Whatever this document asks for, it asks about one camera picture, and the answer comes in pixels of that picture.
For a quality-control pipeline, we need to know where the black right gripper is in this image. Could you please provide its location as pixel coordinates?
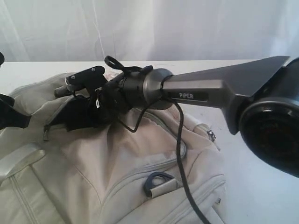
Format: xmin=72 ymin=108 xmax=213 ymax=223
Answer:
xmin=50 ymin=94 xmax=110 ymax=131

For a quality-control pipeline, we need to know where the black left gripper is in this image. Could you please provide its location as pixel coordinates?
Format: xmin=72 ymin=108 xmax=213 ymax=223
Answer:
xmin=0 ymin=94 xmax=31 ymax=129

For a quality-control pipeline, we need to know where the beige fabric duffel bag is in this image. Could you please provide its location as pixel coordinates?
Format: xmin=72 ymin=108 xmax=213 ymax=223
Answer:
xmin=0 ymin=71 xmax=227 ymax=224

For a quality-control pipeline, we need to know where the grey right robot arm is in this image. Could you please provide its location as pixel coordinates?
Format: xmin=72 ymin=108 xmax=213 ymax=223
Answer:
xmin=54 ymin=56 xmax=299 ymax=177

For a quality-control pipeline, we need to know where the white backdrop curtain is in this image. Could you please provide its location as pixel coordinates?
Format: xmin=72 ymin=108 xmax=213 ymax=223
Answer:
xmin=0 ymin=0 xmax=299 ymax=62

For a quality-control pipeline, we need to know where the metal side zipper pull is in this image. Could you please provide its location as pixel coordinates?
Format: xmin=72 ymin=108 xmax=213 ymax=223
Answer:
xmin=207 ymin=130 xmax=216 ymax=142

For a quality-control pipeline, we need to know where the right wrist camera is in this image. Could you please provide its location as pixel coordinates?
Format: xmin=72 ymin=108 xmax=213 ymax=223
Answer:
xmin=54 ymin=66 xmax=107 ymax=98

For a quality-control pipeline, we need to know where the black right strap D-ring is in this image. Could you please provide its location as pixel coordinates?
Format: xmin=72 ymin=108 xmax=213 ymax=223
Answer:
xmin=144 ymin=171 xmax=176 ymax=198

